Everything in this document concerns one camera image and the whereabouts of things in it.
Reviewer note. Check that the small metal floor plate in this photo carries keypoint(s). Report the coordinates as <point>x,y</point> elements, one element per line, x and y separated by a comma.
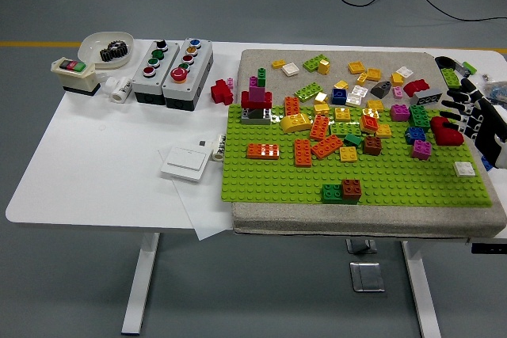
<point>362,247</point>

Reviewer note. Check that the small pink brick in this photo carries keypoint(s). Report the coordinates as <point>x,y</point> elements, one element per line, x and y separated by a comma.
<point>230,84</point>
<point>398,92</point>

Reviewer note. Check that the light grey base brick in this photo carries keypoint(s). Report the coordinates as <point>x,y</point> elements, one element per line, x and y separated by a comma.
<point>247,118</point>

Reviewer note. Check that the white pipe fitting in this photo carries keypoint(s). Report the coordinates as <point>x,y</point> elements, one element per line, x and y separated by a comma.
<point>123,88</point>

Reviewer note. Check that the green narrow brick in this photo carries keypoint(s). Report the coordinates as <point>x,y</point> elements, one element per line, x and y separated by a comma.
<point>262,74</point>

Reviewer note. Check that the black table control panel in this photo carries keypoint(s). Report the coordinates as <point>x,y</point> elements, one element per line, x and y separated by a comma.
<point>489,248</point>

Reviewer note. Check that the dark green slope brick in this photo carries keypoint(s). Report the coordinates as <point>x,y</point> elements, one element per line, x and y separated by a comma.
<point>352,139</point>

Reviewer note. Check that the clear yellow plate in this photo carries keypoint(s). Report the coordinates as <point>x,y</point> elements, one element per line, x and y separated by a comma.
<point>370,112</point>

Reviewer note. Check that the yellow arch brick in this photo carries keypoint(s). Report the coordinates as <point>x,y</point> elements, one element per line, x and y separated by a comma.
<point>296,123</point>

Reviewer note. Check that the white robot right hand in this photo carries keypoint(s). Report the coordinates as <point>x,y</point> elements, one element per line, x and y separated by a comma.
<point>489,124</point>

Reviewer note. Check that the green studded baseplate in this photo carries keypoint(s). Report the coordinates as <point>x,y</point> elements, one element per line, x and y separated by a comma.
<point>269,179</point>

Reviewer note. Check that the magenta square brick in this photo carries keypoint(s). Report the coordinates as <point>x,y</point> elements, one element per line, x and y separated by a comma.
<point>399,112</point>
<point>421,149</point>

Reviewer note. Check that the dark grey slope brick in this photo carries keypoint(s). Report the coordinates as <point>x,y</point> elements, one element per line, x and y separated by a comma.
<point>257,112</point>
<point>381,90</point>

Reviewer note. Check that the dark green long brick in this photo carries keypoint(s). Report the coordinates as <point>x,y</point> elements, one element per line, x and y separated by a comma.
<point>332,193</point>

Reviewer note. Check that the small yellow slope brick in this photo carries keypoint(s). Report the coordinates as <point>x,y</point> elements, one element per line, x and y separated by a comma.
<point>341,85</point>

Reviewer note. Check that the white square plate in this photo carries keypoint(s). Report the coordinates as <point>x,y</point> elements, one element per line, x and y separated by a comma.
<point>291,69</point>
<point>360,91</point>
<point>405,72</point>
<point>353,100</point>
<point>465,168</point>

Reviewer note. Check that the grey-brown mat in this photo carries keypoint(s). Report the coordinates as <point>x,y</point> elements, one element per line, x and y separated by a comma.
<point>257,57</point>

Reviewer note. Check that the white table leg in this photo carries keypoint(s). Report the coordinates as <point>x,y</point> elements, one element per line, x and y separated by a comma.
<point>425,306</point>
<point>136,294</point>

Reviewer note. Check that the orange long brick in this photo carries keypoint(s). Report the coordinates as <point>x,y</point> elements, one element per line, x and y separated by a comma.
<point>292,105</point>
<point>303,152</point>
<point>263,150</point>
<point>320,127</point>
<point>326,145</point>

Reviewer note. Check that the wide red brick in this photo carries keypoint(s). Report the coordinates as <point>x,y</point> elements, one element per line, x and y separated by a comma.
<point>246,98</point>

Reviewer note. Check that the lime long brick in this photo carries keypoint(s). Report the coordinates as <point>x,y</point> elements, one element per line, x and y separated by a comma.
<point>311,64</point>
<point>344,128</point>
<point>308,92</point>

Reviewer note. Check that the white paper sheet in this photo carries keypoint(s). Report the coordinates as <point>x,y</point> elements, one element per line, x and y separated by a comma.
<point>206,211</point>

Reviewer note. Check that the yellow square plate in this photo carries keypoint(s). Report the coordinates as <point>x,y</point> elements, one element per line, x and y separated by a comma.
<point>375,104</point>
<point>356,67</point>

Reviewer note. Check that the grey four-button box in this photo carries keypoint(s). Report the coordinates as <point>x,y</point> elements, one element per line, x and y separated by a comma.
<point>142,84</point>

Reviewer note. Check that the clear plastic bag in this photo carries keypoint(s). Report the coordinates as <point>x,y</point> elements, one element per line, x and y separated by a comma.
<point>497,88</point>

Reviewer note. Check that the grey long brick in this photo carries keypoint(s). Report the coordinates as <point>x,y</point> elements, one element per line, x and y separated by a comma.
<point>428,97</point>

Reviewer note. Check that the black gear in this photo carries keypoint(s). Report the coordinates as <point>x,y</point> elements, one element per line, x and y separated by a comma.
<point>107,55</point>
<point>119,48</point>

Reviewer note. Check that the cream red-green switch box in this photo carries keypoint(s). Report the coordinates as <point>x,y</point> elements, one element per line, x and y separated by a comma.
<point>79,80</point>

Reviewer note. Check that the red stepped brick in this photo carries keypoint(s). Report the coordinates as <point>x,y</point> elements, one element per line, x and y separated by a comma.
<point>447,137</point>

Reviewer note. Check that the grey emergency stop box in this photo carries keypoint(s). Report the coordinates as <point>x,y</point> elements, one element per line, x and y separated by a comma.
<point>198,77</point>

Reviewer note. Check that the small yellow plate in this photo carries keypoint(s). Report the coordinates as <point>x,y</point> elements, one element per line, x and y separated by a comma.
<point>279,63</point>

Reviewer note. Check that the red arch brick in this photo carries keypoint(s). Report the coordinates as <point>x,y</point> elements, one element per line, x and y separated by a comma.
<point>416,88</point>

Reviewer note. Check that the orange and yellow brick stack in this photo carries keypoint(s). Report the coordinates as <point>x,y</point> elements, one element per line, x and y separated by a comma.
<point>368,123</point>

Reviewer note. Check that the white wall switch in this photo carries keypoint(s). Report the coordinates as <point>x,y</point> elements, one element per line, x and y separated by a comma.
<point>184,164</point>

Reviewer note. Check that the white bowl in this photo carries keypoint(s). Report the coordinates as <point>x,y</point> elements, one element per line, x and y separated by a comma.
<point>89,47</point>

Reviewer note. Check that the magenta narrow brick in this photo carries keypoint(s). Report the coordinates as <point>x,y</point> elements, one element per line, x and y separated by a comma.
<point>254,80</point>

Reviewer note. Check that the dark green tall brick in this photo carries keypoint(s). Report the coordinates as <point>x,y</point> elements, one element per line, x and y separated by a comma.
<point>419,117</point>

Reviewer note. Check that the blue square brick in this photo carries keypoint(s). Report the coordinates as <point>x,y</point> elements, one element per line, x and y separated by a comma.
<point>415,135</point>
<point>339,97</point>

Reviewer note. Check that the small clear yellow brick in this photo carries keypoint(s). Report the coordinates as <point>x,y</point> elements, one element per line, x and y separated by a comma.
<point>361,79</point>

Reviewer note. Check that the white printed cylinder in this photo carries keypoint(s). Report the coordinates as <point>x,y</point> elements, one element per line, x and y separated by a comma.
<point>219,148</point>

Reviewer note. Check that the red cross-shaped brick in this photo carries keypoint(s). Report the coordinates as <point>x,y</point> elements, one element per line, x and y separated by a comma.
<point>219,92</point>

